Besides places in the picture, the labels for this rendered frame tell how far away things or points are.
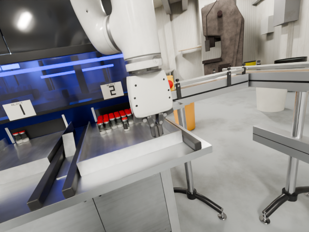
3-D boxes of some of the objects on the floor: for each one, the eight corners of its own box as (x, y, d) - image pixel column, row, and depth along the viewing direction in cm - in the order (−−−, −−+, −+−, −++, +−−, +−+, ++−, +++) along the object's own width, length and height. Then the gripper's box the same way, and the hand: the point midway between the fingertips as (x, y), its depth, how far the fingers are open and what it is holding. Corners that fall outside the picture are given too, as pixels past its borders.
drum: (197, 131, 241) (194, 93, 223) (173, 133, 252) (168, 96, 233) (197, 122, 277) (193, 88, 258) (175, 124, 287) (171, 91, 268)
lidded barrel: (276, 103, 297) (278, 72, 279) (295, 110, 251) (299, 73, 233) (249, 107, 304) (249, 76, 286) (263, 114, 258) (264, 78, 240)
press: (199, 92, 515) (190, -15, 424) (196, 86, 643) (188, 3, 552) (250, 85, 479) (253, -33, 387) (237, 80, 607) (236, -10, 515)
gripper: (113, 72, 29) (134, 153, 35) (181, 60, 33) (190, 135, 39) (111, 73, 36) (128, 141, 42) (167, 62, 40) (176, 125, 46)
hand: (157, 131), depth 40 cm, fingers closed, pressing on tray
